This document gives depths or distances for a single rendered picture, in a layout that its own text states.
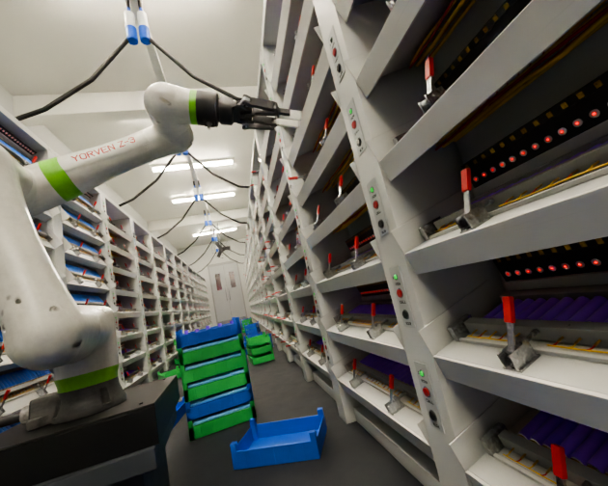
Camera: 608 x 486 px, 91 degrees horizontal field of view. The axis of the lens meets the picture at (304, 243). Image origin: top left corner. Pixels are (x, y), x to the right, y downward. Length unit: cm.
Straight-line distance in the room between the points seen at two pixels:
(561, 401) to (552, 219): 20
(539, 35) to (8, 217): 90
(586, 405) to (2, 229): 95
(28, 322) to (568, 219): 82
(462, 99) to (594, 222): 21
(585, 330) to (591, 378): 6
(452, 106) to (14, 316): 81
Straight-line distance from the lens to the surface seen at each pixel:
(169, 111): 94
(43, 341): 75
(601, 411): 45
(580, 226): 39
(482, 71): 46
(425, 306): 61
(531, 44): 43
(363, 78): 71
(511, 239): 43
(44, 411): 96
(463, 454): 68
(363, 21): 85
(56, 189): 103
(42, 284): 78
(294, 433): 138
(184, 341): 157
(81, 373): 90
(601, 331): 48
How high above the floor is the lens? 51
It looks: 10 degrees up
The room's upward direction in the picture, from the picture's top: 13 degrees counter-clockwise
